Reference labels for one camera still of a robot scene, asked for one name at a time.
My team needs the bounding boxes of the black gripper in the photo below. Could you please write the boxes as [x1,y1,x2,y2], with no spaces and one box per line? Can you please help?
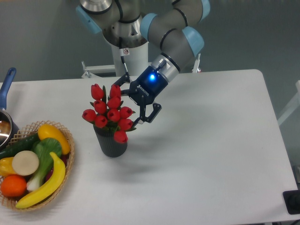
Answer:
[112,66,168,127]

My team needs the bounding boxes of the red tulip bouquet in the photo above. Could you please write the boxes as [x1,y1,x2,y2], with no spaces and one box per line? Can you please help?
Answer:
[82,84,134,144]

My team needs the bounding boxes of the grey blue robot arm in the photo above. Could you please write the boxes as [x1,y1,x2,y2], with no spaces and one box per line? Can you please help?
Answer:
[76,0,210,124]

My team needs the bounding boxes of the dark grey ribbed vase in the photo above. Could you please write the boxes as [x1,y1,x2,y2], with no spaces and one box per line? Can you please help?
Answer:
[93,126,128,158]

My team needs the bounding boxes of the red fruit in basket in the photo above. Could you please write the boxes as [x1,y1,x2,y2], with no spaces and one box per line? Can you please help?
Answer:
[45,155,68,181]

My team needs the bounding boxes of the green bok choy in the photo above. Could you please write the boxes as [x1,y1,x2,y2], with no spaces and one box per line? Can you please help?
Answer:
[27,138,62,192]

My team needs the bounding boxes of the woven wicker basket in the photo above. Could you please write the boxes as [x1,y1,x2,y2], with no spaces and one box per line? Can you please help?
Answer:
[0,120,75,211]

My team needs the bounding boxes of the green cucumber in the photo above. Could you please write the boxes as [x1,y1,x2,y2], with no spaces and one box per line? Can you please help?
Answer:
[0,133,40,159]

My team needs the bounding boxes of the yellow banana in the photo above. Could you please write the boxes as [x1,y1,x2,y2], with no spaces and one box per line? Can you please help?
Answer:
[15,152,66,209]

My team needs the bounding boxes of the beige round disc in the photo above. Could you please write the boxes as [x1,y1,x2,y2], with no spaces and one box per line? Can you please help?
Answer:
[12,150,39,176]

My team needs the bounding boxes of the yellow bell pepper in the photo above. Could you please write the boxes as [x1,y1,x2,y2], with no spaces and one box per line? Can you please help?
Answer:
[0,157,16,177]

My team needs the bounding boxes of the orange fruit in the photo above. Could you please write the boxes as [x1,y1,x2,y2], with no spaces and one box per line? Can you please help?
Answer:
[0,175,27,197]

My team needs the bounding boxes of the black device at edge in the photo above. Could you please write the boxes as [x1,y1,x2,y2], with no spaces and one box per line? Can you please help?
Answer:
[283,190,300,215]

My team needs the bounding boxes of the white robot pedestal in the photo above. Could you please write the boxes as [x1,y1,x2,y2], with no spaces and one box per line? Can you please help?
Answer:
[82,38,204,82]

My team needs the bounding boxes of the black cable on pedestal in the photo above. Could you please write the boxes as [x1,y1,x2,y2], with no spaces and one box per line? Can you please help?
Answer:
[118,37,130,77]

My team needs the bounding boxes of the blue handled saucepan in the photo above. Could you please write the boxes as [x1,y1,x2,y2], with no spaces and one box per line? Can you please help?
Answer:
[0,67,19,150]

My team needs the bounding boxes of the white frame at right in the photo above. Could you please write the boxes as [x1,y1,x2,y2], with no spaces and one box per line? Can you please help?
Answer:
[277,80,300,126]

